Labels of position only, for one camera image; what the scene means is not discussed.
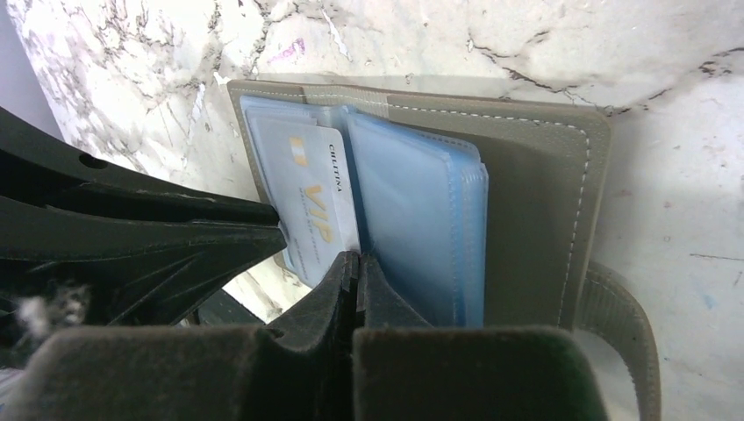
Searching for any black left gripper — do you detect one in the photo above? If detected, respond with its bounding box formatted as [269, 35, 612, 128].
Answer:
[1, 111, 285, 369]

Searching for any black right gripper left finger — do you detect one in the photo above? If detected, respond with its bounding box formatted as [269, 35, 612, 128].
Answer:
[1, 252, 360, 420]

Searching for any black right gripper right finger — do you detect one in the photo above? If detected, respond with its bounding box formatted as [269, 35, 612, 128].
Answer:
[352, 255, 608, 420]

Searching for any grey metal card holder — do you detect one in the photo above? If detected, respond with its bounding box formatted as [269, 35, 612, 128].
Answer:
[227, 81, 662, 420]

